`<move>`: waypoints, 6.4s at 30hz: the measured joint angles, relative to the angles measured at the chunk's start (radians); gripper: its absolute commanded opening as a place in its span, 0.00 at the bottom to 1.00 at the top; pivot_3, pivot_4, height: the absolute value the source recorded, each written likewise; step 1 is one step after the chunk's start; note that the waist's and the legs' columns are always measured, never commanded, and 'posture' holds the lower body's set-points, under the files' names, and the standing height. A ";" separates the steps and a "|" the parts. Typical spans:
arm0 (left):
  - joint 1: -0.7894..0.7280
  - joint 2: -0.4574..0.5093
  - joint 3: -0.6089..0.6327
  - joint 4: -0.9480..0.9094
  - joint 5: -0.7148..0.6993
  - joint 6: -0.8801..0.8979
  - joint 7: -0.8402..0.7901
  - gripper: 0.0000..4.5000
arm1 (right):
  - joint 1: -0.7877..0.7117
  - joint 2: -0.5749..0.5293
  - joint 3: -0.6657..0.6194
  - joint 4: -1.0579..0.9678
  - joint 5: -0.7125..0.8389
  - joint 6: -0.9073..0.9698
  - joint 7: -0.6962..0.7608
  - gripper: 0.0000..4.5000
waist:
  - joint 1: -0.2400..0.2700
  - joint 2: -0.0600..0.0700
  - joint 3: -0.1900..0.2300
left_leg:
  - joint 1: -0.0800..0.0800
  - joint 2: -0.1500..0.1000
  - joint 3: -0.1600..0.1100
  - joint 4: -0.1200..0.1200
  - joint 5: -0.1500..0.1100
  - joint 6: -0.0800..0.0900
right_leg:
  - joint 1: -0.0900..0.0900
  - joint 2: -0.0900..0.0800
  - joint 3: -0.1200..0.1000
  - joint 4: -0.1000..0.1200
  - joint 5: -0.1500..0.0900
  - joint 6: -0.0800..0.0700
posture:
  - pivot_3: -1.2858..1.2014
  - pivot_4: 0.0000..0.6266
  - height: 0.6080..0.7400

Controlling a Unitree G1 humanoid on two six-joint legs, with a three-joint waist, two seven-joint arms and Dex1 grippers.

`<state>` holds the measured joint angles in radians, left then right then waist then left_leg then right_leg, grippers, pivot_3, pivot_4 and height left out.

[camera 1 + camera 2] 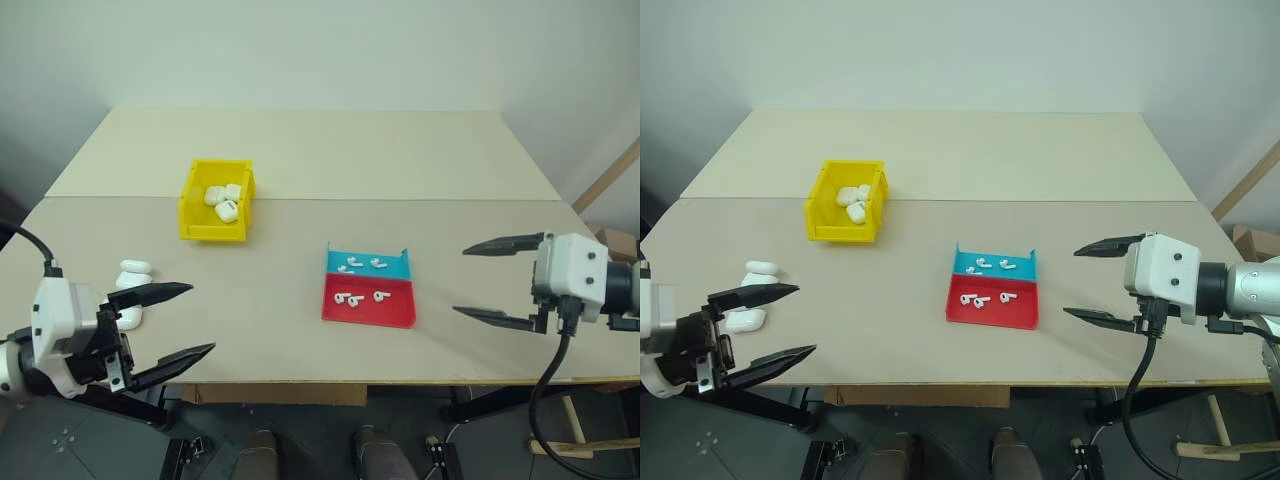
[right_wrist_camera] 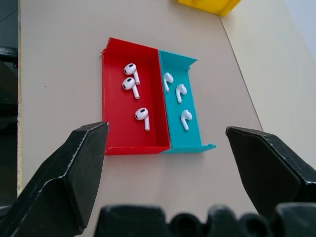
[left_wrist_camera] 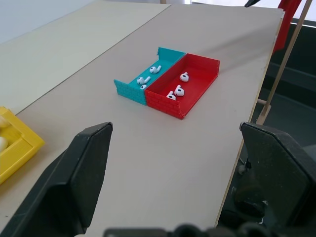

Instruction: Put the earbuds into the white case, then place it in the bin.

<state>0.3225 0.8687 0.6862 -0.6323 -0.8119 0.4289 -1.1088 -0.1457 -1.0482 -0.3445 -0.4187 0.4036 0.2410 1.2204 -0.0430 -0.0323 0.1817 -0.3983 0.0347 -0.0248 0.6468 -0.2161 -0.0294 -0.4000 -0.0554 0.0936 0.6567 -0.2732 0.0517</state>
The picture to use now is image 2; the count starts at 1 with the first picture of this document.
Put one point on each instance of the yellow plastic bin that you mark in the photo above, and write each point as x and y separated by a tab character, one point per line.
209	5

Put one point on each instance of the red plastic tray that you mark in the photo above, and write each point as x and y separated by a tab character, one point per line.
118	111

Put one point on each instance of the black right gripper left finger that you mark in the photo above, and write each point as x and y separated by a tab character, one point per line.
61	177

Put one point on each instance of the white earbud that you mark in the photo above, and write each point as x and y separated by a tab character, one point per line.
128	83
141	114
181	90
169	77
129	68
186	115

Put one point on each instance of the teal plastic tray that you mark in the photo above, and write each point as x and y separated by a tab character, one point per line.
177	138

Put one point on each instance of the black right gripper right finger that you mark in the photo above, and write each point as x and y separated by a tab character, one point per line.
266	168

